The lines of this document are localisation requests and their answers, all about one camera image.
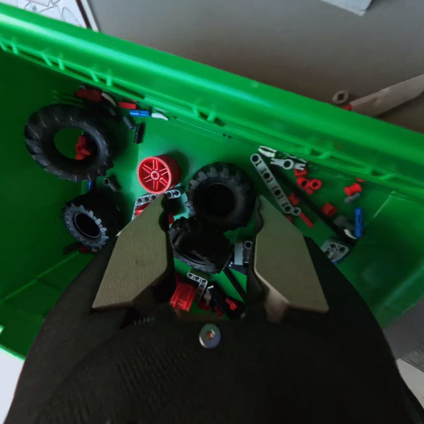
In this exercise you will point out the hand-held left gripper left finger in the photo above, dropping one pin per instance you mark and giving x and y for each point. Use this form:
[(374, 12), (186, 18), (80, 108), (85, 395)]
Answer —
[(132, 261)]

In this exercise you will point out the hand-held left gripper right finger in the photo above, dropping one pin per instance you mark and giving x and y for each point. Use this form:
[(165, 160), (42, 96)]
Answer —
[(285, 265)]

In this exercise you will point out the black rubber lego tire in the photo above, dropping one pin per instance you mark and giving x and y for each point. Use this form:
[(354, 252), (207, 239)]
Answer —
[(71, 218), (39, 145), (238, 185), (198, 245)]

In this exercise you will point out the green plastic bin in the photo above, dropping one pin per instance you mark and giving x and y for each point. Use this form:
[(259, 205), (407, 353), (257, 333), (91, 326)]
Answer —
[(172, 142)]

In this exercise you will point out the red lego pin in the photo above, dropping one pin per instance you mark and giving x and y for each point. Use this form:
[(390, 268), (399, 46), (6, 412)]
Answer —
[(127, 105), (306, 220)]

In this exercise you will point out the grey curved triangular lego beam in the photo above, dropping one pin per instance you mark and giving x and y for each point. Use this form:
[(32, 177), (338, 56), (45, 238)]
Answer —
[(334, 249)]

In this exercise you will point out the small grey lego bush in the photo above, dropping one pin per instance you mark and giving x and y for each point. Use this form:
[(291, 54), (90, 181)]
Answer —
[(296, 211)]

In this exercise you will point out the red lego wheel rim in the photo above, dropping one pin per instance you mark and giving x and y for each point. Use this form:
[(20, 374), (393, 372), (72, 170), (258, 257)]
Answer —
[(182, 296), (155, 174)]

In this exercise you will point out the long black lego axle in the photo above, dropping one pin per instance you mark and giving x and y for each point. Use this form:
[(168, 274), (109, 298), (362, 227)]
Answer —
[(314, 207)]

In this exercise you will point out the grey L-shaped lego beam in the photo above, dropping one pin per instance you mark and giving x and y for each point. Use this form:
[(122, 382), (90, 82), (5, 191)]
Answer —
[(198, 280)]

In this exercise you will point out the red square lego piece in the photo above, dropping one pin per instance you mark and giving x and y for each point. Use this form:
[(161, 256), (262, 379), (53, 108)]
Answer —
[(329, 209)]

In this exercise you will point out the grey lego pin connector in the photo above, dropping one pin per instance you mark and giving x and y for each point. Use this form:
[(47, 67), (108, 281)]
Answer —
[(343, 222)]

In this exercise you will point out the white lego tooth piece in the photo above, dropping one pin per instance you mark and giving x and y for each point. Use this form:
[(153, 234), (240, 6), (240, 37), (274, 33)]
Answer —
[(160, 116), (350, 234), (108, 98), (266, 151)]

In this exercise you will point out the long grey lego beam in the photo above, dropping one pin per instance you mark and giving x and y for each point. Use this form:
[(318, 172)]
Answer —
[(273, 185)]

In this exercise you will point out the small black lego connector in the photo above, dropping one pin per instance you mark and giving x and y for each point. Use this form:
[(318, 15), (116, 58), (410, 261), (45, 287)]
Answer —
[(111, 183)]

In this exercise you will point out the long blue lego pin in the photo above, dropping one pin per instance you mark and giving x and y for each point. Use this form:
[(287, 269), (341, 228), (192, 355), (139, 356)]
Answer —
[(358, 222)]

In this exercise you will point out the small grey lego piece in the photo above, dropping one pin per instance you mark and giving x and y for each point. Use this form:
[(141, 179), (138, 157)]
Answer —
[(351, 197)]

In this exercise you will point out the red lego bush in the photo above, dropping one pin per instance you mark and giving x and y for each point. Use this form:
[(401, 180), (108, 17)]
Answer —
[(352, 189)]

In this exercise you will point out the grey lego axle connector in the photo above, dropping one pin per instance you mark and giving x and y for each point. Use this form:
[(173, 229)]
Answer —
[(286, 163)]

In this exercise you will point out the red cross-shaped lego piece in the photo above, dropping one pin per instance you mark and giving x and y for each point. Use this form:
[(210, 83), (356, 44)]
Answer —
[(81, 148)]

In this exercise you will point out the black lego pin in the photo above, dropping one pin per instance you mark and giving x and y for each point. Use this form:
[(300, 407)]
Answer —
[(139, 133)]

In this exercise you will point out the small black lego piece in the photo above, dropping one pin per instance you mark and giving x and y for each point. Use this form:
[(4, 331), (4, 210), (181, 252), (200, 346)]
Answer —
[(128, 122)]

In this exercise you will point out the red lego block piece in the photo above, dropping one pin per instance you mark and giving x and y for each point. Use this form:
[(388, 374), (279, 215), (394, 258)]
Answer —
[(87, 94)]

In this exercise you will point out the tan round lego piece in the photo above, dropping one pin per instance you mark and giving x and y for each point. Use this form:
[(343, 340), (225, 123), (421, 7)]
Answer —
[(341, 97)]

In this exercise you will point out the white printed sheet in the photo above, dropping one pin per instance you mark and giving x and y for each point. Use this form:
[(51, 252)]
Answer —
[(49, 8)]

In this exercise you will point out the grey paper sheet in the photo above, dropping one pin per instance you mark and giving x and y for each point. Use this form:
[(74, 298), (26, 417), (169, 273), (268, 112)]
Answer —
[(351, 5)]

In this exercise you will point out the grey lego frame beam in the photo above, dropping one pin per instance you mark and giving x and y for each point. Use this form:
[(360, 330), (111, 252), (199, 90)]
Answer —
[(145, 198)]

